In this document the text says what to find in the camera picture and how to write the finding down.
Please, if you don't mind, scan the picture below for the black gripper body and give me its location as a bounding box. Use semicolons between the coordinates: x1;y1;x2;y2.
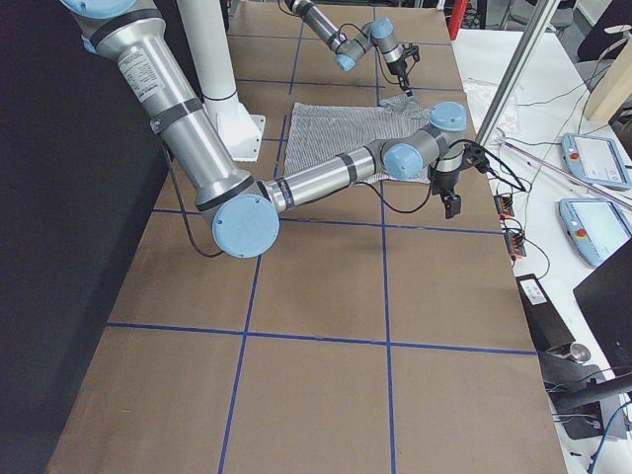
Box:
387;43;420;82
429;141;491;197

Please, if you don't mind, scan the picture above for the navy white striped polo shirt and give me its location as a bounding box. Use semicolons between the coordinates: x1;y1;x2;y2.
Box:
283;94;430;175

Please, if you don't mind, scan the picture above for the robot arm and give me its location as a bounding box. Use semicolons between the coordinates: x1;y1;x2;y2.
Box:
277;0;421;98
66;1;491;259

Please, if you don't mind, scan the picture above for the orange black connector strip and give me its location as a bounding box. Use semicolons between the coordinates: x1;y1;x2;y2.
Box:
494;194;526;262

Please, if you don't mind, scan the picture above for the red cylinder object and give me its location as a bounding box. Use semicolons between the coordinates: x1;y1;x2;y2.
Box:
448;0;469;40

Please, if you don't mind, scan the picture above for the near blue teach pendant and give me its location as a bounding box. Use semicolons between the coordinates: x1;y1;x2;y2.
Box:
558;198;631;268

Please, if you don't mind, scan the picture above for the blue teach pendant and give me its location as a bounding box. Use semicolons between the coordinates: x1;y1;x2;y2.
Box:
561;133;631;191
558;198;631;268

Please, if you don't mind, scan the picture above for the far blue teach pendant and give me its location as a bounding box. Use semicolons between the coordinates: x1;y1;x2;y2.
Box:
561;133;631;191

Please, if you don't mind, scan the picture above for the brown paper table cover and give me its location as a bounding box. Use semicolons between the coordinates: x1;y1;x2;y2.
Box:
46;4;569;474

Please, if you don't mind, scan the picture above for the black box with label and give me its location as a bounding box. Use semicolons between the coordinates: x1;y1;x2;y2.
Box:
515;274;575;352

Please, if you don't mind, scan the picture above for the black monitor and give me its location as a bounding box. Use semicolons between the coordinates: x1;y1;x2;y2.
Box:
574;245;631;375

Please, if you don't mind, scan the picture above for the aluminium frame post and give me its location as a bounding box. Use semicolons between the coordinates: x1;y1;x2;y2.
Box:
475;0;560;145

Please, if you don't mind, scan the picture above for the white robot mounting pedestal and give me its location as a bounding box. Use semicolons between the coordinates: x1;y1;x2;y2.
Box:
177;0;266;162

